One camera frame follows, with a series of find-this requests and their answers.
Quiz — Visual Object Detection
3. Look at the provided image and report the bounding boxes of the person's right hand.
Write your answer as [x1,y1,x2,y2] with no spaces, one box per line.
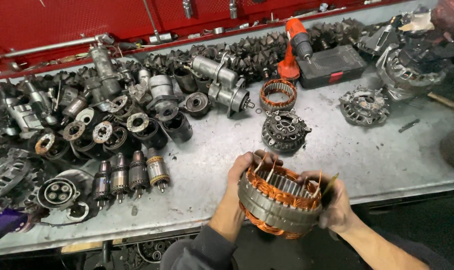
[297,170,363,235]

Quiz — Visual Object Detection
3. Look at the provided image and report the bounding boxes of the person's left hand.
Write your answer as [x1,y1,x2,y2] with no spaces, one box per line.
[227,150,284,196]

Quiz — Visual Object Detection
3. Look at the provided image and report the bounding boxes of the small yellow-green hand tool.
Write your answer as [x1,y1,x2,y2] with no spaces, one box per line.
[322,172,340,208]

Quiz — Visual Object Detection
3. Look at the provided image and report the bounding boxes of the copper wound alternator stator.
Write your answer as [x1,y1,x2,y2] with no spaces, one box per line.
[237,164,324,241]

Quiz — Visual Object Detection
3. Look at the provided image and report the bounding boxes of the black alternator housing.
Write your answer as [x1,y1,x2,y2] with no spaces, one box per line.
[261,109,312,153]

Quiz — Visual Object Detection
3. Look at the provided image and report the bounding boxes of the grey starter motor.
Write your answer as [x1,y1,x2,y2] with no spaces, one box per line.
[191,52,256,118]

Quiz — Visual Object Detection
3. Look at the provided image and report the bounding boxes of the dark round bearing cap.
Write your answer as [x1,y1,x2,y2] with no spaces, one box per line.
[183,92,213,119]

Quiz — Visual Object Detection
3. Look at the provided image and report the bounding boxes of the grey alternator end cover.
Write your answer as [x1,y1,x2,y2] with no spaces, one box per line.
[339,86,390,127]

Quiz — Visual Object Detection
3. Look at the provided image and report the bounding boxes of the black cylindrical starter casing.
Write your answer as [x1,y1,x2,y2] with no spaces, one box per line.
[161,111,193,144]

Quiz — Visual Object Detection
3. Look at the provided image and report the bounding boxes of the row of dark alternator rotors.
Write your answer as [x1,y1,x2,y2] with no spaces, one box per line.
[144,18,367,85]

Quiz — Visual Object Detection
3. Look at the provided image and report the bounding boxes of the starter armature with brass band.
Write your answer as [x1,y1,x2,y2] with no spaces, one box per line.
[146,148,171,194]

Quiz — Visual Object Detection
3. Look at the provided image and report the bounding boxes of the small dark metal bolt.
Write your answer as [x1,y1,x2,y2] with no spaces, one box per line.
[398,118,421,133]

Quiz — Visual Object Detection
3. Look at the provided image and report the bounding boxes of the black plastic tool case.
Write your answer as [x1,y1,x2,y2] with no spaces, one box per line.
[297,44,367,90]

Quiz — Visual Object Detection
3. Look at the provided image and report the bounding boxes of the dark grey sleeve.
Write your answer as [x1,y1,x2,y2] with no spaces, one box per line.
[159,224,238,270]

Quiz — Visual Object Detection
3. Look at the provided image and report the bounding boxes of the grey starter solenoid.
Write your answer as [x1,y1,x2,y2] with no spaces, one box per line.
[147,74,184,122]

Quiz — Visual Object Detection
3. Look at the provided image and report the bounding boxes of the dark starter armature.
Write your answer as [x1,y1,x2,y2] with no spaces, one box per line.
[128,150,150,199]
[110,152,130,204]
[91,160,112,211]

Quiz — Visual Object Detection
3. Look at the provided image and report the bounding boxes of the large silver alternator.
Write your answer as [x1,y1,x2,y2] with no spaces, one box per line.
[375,42,450,101]

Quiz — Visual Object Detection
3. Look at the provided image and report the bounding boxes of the parts under workbench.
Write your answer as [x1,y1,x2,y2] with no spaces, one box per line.
[120,235,186,270]

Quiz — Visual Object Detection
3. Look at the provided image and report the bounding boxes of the heap of starter motor parts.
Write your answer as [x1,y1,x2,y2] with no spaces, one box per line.
[0,43,168,162]

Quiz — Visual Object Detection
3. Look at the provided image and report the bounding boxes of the planetary gear housing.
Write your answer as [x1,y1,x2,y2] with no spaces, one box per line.
[37,177,80,211]

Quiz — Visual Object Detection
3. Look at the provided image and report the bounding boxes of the red tool cabinet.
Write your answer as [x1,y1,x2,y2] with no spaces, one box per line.
[0,0,408,80]

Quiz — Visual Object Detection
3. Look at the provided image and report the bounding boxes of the long metal bar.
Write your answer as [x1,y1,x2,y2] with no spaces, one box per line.
[0,33,115,60]

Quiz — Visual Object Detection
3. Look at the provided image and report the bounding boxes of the silver ribbed alternator housing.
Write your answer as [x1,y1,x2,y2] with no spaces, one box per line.
[0,148,38,205]

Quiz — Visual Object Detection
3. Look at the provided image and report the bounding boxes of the purple cylindrical part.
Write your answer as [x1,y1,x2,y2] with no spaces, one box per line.
[0,207,38,246]

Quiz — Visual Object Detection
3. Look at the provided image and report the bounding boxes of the small copper stator ring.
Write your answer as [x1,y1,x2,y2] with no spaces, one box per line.
[259,79,298,113]

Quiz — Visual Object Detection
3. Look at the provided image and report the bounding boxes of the orange cordless drill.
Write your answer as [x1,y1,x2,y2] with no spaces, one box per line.
[277,18,314,82]

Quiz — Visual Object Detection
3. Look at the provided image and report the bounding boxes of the wooden handle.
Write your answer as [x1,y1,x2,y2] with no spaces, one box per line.
[427,91,454,116]

